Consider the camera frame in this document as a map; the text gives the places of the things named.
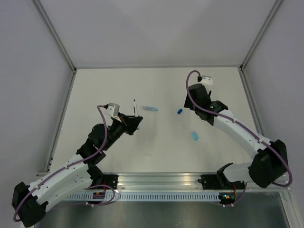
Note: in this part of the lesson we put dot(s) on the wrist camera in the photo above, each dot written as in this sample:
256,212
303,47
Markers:
112,110
206,80

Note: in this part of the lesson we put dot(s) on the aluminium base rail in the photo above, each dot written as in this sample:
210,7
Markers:
159,181

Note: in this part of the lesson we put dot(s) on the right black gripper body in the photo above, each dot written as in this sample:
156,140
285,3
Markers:
188,103

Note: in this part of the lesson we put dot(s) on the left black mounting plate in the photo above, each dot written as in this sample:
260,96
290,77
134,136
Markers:
105,179

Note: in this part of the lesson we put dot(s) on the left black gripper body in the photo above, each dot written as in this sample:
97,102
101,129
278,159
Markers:
124,126

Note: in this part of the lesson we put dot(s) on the light blue highlighter pen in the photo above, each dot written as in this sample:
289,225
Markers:
148,108

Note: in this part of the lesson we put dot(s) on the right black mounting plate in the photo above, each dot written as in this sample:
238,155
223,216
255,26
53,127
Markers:
213,182

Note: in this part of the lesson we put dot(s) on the aluminium frame post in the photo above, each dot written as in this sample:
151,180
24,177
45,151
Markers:
272,13
52,31

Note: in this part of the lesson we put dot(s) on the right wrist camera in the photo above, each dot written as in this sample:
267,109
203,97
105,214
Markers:
206,80

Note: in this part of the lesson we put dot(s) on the light blue highlighter cap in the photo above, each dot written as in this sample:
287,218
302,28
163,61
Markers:
194,136

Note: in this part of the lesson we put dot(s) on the left aluminium frame post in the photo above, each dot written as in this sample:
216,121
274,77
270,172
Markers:
52,31

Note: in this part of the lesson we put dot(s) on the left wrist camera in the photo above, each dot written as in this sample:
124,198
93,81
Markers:
112,110

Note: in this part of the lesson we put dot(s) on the white slotted cable duct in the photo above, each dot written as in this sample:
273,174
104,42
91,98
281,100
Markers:
152,196

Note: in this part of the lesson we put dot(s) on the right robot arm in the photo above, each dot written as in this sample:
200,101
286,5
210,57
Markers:
269,158

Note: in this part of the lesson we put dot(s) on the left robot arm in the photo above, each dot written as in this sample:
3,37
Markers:
32,201

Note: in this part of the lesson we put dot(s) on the black mounting plate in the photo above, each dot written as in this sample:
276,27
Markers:
213,182
105,179

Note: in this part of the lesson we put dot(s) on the white whiteboard marker pen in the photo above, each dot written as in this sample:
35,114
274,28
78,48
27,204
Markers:
135,108

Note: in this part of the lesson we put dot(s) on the right aluminium frame post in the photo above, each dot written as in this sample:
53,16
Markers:
272,13

